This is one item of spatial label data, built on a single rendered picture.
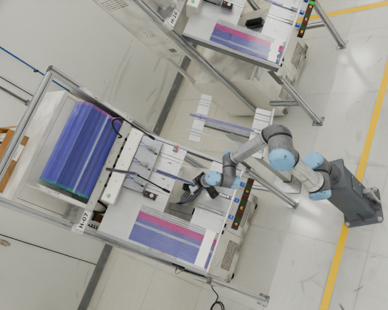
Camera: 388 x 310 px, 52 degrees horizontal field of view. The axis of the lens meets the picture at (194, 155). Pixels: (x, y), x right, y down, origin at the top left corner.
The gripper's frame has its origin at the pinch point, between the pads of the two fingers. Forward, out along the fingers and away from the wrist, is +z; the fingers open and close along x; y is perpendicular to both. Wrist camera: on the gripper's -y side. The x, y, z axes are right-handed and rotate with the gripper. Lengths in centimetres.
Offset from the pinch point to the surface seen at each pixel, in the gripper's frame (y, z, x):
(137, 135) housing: 50, 11, 9
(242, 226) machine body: -48, 62, -24
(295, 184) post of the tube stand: -48, 47, -74
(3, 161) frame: 74, -19, 78
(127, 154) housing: 43.5, 11.0, 20.9
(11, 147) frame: 78, -19, 71
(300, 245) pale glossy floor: -79, 33, -41
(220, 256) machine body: -52, 54, 6
